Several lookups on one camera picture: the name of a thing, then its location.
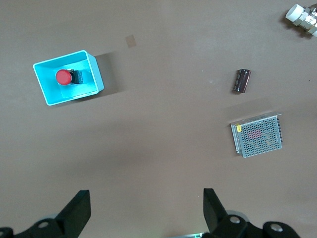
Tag teal plastic bin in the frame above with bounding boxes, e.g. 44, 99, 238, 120
33, 50, 105, 107

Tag brown tape patch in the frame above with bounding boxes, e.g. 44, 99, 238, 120
125, 35, 137, 48

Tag metal valve with white cap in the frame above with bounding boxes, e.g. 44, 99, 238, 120
285, 3, 317, 38

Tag metal mesh power supply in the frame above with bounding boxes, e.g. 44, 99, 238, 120
230, 111, 283, 159

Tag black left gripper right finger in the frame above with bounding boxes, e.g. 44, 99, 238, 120
203, 188, 301, 238

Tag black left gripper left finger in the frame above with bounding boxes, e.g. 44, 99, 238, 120
0, 189, 92, 238

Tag dark brown cylindrical capacitor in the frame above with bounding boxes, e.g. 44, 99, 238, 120
232, 68, 252, 94

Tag red mushroom push button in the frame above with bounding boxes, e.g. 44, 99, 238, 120
55, 69, 84, 87

